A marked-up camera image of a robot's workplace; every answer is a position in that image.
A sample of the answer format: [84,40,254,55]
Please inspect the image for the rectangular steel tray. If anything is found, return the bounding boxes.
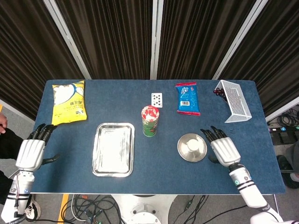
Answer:
[92,122,135,178]

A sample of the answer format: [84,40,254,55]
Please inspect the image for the dark red grape bunch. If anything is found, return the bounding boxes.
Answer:
[213,87,226,98]

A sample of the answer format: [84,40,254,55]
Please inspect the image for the round steel plate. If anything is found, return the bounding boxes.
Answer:
[177,133,208,162]

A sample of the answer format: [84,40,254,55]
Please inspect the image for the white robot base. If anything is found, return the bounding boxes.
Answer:
[109,194,178,224]

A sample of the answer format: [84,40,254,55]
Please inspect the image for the blue felt table cover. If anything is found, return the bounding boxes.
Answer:
[27,79,286,195]

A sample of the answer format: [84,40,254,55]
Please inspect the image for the black cable with inline switch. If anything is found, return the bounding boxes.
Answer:
[171,195,210,224]

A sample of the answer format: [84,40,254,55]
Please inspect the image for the person black trousers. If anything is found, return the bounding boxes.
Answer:
[0,127,24,203]

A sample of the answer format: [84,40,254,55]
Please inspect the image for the bystander bare hand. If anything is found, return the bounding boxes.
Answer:
[0,112,8,134]

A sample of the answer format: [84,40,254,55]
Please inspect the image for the black power strip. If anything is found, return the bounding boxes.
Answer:
[268,126,299,145]

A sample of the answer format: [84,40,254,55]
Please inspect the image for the white floor cable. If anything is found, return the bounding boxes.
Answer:
[71,195,88,221]

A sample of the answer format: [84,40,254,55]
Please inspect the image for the playing card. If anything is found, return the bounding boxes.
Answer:
[151,92,163,108]

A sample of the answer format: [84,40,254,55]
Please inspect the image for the blue snack packet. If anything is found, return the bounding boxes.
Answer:
[175,82,201,117]

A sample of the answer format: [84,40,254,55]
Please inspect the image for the white sneaker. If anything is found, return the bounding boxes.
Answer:
[24,197,42,220]

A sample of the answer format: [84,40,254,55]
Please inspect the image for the person grey trousers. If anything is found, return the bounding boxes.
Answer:
[285,140,299,173]

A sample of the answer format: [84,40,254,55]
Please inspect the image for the coiled black cable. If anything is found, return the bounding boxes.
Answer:
[278,108,299,127]

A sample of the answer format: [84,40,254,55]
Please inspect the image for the yellow floor tape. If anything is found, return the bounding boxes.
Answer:
[57,193,70,224]

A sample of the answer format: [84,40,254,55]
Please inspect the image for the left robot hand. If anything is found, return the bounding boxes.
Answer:
[15,123,60,173]

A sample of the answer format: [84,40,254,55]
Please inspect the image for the dark brown pleated curtain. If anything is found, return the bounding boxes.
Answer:
[157,0,257,80]
[0,0,85,120]
[219,0,299,117]
[55,0,155,80]

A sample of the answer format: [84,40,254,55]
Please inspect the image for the black floor cable bundle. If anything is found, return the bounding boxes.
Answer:
[63,195,123,224]

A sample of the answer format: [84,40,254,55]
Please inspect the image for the green red-lidded chip can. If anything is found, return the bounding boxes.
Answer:
[141,105,160,137]

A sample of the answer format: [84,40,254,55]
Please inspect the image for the white wire mesh basket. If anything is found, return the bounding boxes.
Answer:
[218,79,252,124]

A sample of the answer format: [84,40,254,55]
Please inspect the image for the yellow snack bag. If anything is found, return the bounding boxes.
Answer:
[51,80,88,127]

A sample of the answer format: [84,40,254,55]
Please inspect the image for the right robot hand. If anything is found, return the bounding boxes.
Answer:
[200,126,242,168]

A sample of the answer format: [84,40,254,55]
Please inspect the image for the white partition frame post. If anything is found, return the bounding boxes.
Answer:
[266,96,299,122]
[212,0,269,80]
[43,0,92,80]
[149,0,164,80]
[0,99,36,122]

